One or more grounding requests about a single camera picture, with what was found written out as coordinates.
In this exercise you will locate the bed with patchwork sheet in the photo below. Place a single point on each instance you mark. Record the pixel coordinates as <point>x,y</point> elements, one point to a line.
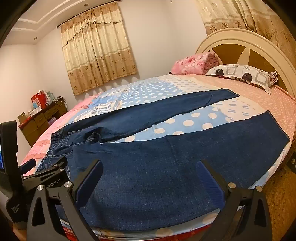
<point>182,88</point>

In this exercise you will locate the wooden dresser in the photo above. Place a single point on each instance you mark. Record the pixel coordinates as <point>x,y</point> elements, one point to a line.
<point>39,126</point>

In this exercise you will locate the dark blue denim jeans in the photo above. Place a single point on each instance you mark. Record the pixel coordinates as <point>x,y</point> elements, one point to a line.
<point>150,166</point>

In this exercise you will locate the pink floral pillow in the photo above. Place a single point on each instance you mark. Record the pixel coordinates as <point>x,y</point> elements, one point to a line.
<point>194,63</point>

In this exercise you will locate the white circle-patterned pillow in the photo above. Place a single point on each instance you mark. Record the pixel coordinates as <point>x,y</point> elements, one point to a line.
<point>240,74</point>

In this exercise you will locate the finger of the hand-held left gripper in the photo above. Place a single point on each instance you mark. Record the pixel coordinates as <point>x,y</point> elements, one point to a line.
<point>49,172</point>
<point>28,165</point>

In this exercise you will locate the brown cardboard box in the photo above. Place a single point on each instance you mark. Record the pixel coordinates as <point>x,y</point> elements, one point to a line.
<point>22,117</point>

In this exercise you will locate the cream and brown headboard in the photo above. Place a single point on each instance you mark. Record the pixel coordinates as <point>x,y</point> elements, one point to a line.
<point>233,38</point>

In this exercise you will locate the light blue gift bag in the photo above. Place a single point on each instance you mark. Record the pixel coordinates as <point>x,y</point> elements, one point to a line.
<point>50,96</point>

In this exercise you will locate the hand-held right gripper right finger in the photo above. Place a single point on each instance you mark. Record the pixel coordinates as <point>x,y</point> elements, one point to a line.
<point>209,183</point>

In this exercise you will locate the beige floral curtain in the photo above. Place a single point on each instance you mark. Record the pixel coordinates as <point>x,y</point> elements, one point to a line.
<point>249,16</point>

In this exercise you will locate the red gift bag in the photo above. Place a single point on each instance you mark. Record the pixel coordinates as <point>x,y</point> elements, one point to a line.
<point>38,100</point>

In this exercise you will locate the beige patterned window curtain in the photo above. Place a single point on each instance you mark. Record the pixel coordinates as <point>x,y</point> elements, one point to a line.
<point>99,51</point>

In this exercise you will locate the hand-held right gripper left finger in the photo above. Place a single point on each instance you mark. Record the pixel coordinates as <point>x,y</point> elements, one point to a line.
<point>89,183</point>

